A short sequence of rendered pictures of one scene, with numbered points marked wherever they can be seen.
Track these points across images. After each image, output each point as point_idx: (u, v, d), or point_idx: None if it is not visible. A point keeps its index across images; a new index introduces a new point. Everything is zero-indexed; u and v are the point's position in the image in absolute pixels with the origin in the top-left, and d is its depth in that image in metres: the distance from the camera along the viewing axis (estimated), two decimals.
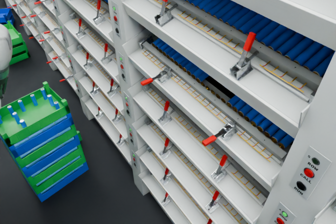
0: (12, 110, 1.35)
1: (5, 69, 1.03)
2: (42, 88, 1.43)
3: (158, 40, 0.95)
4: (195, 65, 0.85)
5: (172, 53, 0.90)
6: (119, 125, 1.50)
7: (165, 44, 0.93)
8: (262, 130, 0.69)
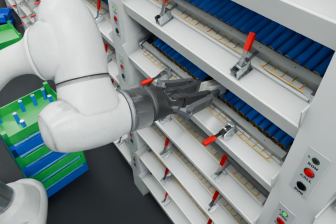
0: None
1: None
2: (42, 88, 1.43)
3: (158, 40, 0.95)
4: (195, 65, 0.85)
5: (172, 53, 0.90)
6: None
7: (165, 44, 0.93)
8: (262, 130, 0.69)
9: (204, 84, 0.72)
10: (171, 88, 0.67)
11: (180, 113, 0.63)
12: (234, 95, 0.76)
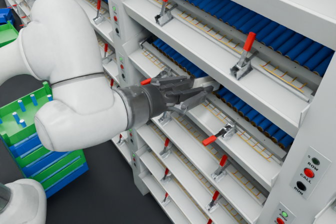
0: (225, 89, 0.77)
1: None
2: None
3: (158, 40, 0.95)
4: (195, 65, 0.85)
5: (172, 53, 0.90)
6: None
7: (165, 44, 0.93)
8: (262, 130, 0.69)
9: (197, 81, 0.73)
10: (165, 85, 0.68)
11: (175, 110, 0.64)
12: (234, 95, 0.76)
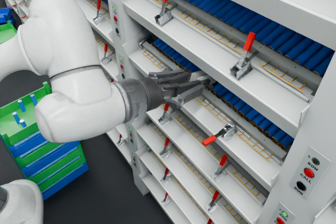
0: (225, 89, 0.77)
1: (120, 87, 0.59)
2: (214, 92, 0.79)
3: (158, 40, 0.95)
4: (195, 65, 0.85)
5: (172, 53, 0.90)
6: (119, 125, 1.50)
7: (165, 44, 0.93)
8: (262, 130, 0.69)
9: None
10: None
11: None
12: (234, 95, 0.76)
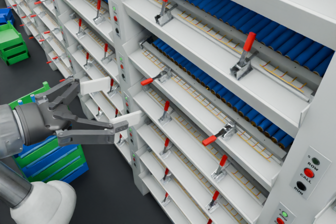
0: (225, 89, 0.77)
1: None
2: (214, 92, 0.79)
3: (158, 40, 0.95)
4: (195, 65, 0.85)
5: (172, 53, 0.90)
6: None
7: (165, 44, 0.93)
8: (262, 130, 0.69)
9: None
10: (64, 130, 0.55)
11: (39, 103, 0.57)
12: (234, 95, 0.76)
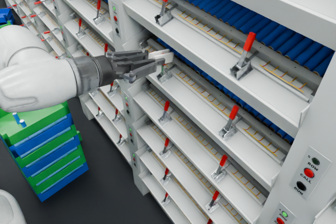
0: None
1: (71, 62, 0.64)
2: (219, 89, 0.79)
3: None
4: None
5: (176, 50, 0.91)
6: (119, 125, 1.50)
7: None
8: (267, 126, 0.69)
9: None
10: None
11: (107, 57, 0.76)
12: None
